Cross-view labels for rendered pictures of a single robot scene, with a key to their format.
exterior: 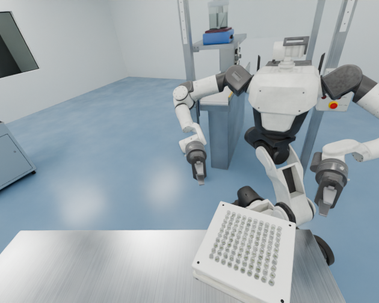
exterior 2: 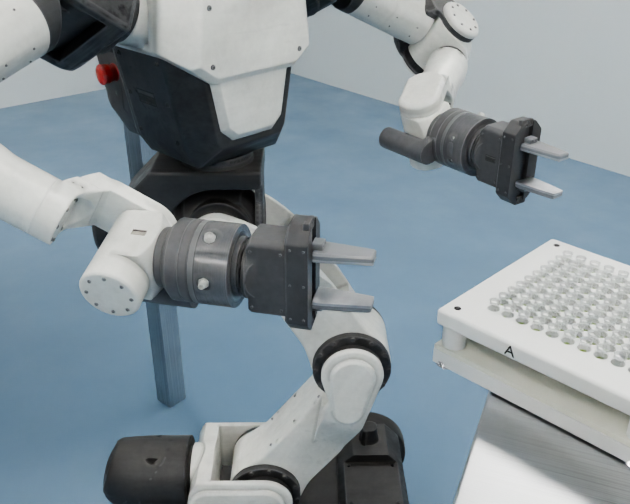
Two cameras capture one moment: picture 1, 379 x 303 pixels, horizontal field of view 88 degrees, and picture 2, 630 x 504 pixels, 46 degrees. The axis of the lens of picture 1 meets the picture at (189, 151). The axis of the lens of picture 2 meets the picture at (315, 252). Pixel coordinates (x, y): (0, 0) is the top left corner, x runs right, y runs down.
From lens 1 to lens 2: 0.76 m
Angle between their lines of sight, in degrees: 64
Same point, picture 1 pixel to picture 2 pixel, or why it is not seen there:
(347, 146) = (438, 83)
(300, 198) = not seen: hidden behind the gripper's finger
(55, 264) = not seen: outside the picture
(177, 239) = (504, 483)
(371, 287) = (456, 433)
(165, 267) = not seen: outside the picture
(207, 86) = (13, 29)
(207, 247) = (603, 370)
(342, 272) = (414, 454)
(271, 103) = (241, 43)
